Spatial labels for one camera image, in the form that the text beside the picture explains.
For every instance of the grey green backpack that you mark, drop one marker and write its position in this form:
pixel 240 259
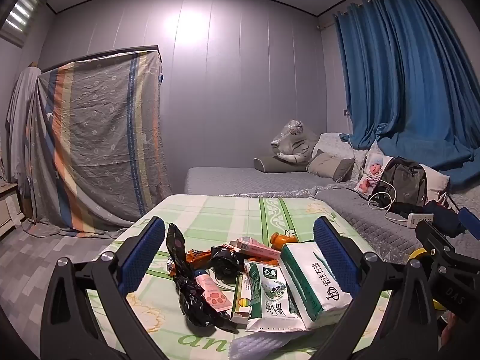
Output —
pixel 405 183

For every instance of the white power strip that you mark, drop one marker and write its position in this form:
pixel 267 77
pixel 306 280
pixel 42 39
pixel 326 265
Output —
pixel 420 219

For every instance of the grey mattress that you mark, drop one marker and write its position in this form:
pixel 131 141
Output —
pixel 232 180

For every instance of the black plastic bag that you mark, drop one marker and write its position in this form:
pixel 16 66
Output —
pixel 225 264

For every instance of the grey quilted blanket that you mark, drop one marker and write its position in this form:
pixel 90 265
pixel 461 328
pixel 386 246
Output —
pixel 360 210

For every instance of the orange plastic bottle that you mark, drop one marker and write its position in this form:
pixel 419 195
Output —
pixel 281 240

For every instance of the orange foil packet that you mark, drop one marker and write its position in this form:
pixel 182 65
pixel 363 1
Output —
pixel 262 261

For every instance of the striped sheet covered furniture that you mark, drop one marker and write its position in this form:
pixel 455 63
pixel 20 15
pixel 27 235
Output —
pixel 97 138

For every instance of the plush tiger in plastic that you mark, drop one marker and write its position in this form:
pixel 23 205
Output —
pixel 296 146

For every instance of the window blind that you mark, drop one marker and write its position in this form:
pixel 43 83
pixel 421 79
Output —
pixel 22 11

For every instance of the dark grey pillow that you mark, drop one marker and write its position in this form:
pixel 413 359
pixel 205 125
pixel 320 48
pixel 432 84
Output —
pixel 270 164

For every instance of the baby photo print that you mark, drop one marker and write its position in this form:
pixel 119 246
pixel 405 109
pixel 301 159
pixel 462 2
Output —
pixel 373 172

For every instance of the long black plastic wrapper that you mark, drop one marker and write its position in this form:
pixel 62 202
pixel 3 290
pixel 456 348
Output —
pixel 183 270

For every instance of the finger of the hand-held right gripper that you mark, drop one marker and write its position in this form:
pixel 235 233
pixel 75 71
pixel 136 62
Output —
pixel 435 240
pixel 470 222

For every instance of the white green tissue pack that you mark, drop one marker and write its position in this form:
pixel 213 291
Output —
pixel 318 281

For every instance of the pink cream tube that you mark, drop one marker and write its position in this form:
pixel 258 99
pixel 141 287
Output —
pixel 215 294

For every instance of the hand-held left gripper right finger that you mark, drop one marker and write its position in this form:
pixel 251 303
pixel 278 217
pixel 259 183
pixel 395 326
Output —
pixel 335 260

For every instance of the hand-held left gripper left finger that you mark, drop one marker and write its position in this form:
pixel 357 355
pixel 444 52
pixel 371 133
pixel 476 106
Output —
pixel 144 257

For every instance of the blue curtain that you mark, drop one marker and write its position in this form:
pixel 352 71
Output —
pixel 405 82

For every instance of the dark clothes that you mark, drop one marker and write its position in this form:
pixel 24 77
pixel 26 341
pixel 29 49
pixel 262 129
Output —
pixel 440 213

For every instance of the white patterned pillow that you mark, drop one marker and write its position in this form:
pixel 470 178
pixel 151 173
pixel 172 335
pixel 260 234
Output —
pixel 333 142

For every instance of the plain white pillow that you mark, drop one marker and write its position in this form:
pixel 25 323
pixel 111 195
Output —
pixel 437 183

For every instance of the white green medicine box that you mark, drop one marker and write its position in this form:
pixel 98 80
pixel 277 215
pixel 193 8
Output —
pixel 242 300

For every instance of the orange snack wrapper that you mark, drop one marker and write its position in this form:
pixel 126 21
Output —
pixel 197 257

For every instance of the green white milk carton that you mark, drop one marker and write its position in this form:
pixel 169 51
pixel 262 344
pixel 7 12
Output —
pixel 268 300

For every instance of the person's right hand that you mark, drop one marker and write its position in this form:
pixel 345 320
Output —
pixel 447 332

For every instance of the white cabinet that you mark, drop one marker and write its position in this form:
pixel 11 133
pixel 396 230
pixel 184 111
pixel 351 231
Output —
pixel 9 206

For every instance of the pink paper box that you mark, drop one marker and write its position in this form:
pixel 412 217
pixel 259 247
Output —
pixel 255 248

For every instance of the green floral tablecloth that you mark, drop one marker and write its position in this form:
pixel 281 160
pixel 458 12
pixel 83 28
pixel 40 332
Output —
pixel 210 217

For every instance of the plain grey cloth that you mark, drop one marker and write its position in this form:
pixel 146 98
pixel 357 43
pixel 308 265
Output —
pixel 22 120

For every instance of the grey cushion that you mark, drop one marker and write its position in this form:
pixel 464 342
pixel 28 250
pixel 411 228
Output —
pixel 330 167

